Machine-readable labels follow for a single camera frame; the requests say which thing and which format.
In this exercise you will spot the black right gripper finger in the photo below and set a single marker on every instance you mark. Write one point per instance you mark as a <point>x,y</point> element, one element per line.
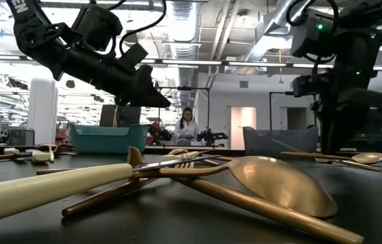
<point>335,135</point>

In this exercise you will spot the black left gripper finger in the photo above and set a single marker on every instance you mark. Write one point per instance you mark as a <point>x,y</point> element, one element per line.
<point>128,99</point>
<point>152,88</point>

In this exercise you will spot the small black robot arm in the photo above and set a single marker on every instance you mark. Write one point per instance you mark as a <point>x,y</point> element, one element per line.
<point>211,137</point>

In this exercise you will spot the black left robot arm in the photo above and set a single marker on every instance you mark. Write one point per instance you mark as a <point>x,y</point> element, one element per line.
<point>28,40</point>

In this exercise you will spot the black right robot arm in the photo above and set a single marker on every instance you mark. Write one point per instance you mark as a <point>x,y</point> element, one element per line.
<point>363,37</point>

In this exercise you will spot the black monitor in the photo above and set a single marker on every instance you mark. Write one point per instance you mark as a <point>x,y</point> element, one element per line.
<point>128,117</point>

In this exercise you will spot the round black ceiling speaker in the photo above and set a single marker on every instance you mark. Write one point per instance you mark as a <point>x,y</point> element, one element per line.
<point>70,84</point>

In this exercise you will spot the teal plastic bin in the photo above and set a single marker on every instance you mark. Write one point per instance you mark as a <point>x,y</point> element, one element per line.
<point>109,140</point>

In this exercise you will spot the red and black machine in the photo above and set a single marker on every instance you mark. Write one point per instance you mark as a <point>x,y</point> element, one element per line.
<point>158,133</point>

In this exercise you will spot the ceiling light strip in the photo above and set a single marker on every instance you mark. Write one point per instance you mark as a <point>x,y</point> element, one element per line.
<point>191,62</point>

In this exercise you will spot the person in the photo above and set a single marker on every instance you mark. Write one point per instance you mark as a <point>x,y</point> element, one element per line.
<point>186,130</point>

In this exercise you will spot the white round pillar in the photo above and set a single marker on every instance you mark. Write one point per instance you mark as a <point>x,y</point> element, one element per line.
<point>42,112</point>

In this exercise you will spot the red cart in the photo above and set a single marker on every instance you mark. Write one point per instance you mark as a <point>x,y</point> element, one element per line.
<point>63,132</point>

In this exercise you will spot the dark grey plastic bin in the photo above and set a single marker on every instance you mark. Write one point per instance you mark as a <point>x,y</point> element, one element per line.
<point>262,149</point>

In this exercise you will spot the dark cabinet box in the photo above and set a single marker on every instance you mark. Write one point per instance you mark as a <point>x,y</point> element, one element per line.
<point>21,137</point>

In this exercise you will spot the large gold spoon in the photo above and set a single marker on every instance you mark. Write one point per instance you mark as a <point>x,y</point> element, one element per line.
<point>211,192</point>

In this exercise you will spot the black metal frame stand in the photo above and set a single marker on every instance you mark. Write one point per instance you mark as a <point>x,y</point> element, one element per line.
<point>184,88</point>
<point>287,92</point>

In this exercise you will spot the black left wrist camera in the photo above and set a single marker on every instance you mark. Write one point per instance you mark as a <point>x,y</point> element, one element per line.
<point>98,27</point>

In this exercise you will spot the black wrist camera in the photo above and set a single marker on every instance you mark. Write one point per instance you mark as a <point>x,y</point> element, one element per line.
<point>309,86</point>
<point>98,27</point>

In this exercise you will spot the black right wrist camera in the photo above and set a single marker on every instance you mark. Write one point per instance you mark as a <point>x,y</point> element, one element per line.
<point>309,86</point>

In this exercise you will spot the silver ribbed ceiling duct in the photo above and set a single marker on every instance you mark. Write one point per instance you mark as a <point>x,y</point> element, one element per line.
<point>182,34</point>

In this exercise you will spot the grey wall vent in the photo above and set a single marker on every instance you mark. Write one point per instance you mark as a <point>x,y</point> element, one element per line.
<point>243,84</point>

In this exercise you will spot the black table border frame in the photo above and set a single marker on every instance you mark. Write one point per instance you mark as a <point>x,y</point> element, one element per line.
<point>235,150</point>

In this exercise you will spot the large grey ceiling duct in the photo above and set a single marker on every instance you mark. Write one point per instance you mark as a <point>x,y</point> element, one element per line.
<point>269,27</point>

